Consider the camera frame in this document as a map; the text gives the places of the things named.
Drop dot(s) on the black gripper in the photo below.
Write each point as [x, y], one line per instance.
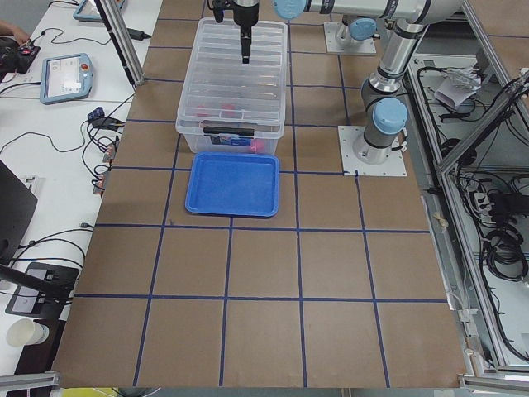
[245, 13]

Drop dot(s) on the clear plastic box lid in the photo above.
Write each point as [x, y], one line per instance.
[235, 74]

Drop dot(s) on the clear plastic storage box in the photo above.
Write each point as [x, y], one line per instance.
[231, 136]

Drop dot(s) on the red block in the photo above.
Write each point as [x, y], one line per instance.
[201, 111]
[228, 111]
[257, 146]

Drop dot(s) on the blue plastic tray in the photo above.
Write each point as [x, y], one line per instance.
[234, 184]

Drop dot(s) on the black power adapter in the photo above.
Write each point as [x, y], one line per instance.
[138, 35]

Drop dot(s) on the teach pendant near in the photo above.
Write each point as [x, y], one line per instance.
[65, 78]

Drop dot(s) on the white papers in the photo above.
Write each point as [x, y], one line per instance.
[458, 85]

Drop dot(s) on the black laptop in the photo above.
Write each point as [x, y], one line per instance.
[17, 206]

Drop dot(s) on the paper cup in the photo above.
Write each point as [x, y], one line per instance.
[26, 332]

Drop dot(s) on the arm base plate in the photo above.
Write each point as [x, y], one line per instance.
[358, 158]
[339, 42]

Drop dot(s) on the black box latch handle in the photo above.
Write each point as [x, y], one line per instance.
[212, 130]

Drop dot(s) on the aluminium frame post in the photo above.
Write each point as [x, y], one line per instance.
[117, 31]

